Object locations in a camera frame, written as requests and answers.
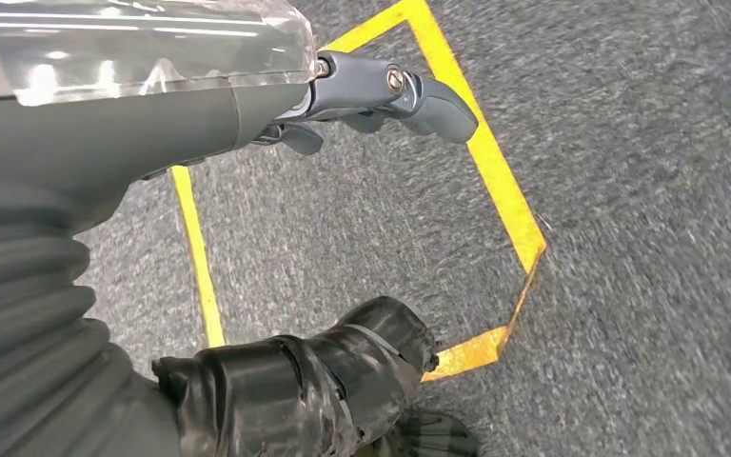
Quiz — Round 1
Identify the yellow floor tape outline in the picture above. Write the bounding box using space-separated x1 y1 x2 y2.
169 0 548 384

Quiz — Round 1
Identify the clear plastic cover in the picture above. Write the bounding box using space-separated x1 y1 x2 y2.
0 0 318 108

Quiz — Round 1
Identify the ribbed grey left arm sleeve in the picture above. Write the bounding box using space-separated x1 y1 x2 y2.
0 179 184 457

